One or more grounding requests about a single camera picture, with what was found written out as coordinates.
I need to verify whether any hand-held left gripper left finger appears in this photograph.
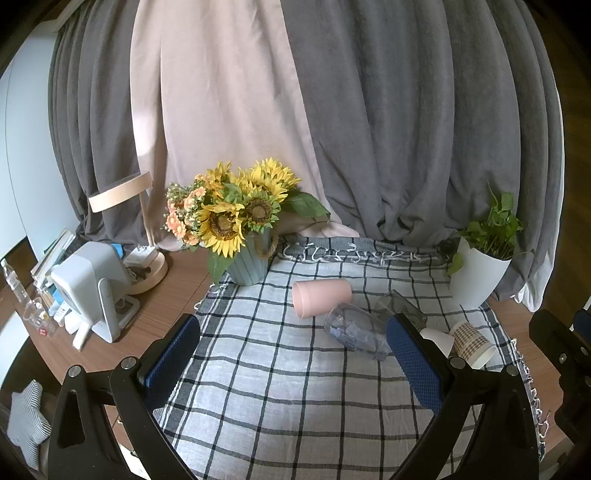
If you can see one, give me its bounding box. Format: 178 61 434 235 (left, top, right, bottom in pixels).
46 314 201 480

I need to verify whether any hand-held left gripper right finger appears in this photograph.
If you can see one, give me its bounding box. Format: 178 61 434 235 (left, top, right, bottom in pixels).
385 313 541 480

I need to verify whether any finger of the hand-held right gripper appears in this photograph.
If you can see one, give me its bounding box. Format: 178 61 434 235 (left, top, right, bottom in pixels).
529 308 585 467

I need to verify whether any white cup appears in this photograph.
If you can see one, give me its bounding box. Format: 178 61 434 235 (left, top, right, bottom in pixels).
419 327 455 356

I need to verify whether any plaid paper cup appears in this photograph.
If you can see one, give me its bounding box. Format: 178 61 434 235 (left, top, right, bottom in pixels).
449 322 497 370

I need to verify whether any dark grey glass cup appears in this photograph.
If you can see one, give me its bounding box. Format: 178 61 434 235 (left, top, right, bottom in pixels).
373 290 428 330

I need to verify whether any clear printed glass cup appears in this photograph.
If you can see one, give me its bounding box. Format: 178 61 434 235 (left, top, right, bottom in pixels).
323 302 393 360

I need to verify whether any pink cup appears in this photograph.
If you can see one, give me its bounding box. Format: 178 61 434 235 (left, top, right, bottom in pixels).
292 279 354 320

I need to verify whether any clear plastic cup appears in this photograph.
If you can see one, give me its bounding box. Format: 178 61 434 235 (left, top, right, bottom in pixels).
22 298 60 339

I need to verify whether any white plant pot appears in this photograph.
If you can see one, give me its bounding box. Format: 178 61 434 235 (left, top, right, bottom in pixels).
449 236 512 309

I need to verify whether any white power adapter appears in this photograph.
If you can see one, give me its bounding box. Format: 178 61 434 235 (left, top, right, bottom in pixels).
124 246 160 269

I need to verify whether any white projector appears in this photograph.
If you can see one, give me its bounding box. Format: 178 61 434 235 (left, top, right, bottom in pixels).
50 241 139 350

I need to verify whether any checked tablecloth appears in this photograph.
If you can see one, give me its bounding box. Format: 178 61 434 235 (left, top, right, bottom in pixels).
152 235 552 480

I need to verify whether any green pothos plant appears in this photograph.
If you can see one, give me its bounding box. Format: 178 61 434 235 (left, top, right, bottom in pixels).
445 182 534 278

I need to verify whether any blue ribbed vase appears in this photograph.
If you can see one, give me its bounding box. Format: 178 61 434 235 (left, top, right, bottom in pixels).
226 228 278 286

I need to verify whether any sunflower bouquet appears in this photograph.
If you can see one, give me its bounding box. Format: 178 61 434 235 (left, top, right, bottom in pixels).
161 158 332 287

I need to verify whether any stack of books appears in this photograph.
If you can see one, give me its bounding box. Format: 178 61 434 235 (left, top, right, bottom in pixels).
30 228 77 308

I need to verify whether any striped star pillow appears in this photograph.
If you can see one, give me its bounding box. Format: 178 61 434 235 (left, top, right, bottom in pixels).
7 379 51 472

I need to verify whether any clear bottle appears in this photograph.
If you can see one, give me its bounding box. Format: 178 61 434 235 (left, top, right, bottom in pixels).
1 258 29 308

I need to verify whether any grey curtain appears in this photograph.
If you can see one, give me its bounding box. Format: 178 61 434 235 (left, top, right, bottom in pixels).
48 0 566 310

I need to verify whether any pink curtain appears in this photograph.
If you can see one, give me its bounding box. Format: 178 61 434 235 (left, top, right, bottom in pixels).
129 0 361 252

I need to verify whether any beige ring desk lamp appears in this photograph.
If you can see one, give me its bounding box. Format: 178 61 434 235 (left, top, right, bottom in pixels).
89 171 169 296

